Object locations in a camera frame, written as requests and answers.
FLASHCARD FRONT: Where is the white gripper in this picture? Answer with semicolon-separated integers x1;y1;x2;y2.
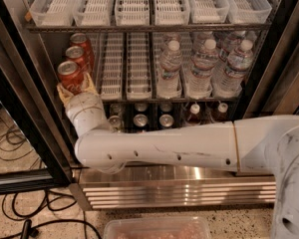
57;73;113;136

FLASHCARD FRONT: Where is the red coke can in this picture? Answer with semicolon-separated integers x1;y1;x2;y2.
70;33;95;68
65;46;91;73
57;61;84;95

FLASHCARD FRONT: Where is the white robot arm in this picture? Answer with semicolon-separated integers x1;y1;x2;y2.
57;73;299;239

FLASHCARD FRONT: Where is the silver can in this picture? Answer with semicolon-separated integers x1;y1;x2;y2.
109;116;124;131
110;104;125;118

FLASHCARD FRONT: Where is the middle shelf empty tray left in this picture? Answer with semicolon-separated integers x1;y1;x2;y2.
96;33;124;101

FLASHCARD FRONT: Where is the shelf empty tray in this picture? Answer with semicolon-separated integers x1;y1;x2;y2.
126;33;151;100
96;33;124;101

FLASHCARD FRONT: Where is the rear left pepsi can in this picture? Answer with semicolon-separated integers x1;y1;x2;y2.
135;103;149;114

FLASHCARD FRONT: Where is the pepsi can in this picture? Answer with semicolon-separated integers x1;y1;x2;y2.
133;114;149;130
135;103;149;114
158;103;173;115
158;114;174;128

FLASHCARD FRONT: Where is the front left pepsi can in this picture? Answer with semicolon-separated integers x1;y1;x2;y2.
133;114;149;130

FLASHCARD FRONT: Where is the middle shelf empty tray right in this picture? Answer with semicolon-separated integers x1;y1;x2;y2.
126;33;151;100

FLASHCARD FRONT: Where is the open fridge door left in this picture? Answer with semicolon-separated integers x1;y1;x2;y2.
0;0;73;194

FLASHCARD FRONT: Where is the rear right pepsi can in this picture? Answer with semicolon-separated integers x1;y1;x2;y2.
158;103;173;115

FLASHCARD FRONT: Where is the front right pepsi can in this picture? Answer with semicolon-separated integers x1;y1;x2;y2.
158;114;174;128

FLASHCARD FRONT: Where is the right fridge door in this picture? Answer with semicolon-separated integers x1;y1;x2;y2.
232;0;299;120

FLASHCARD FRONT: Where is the front left water bottle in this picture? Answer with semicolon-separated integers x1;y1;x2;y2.
158;40;182;98

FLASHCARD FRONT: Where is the water bottle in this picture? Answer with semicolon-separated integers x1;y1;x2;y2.
212;40;254;98
219;31;246;61
188;39;218;99
158;40;182;98
192;31;214;52
160;32;181;51

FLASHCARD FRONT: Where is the rear left water bottle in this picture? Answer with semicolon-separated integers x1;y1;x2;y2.
160;32;181;51

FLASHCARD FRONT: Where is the left brown tea bottle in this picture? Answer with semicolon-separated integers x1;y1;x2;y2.
183;104;201;126

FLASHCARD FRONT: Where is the brown tea bottle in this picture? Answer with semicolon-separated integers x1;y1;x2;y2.
210;103;228;122
183;104;201;126

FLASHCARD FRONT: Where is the front middle water bottle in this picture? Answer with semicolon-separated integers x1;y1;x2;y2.
188;39;218;99

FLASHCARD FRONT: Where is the rear middle water bottle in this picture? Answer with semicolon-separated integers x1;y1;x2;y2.
192;31;214;52

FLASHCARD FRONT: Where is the right brown tea bottle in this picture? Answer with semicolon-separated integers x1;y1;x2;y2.
210;103;228;122

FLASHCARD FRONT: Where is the front right water bottle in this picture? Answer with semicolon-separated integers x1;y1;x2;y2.
212;40;254;98

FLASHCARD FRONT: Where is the rear right water bottle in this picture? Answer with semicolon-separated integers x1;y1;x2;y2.
219;31;246;61

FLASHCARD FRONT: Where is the clear plastic container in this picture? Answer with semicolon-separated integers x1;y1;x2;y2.
103;216;212;239

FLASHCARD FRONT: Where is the black floor cable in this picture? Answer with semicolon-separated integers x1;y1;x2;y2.
0;110;103;239

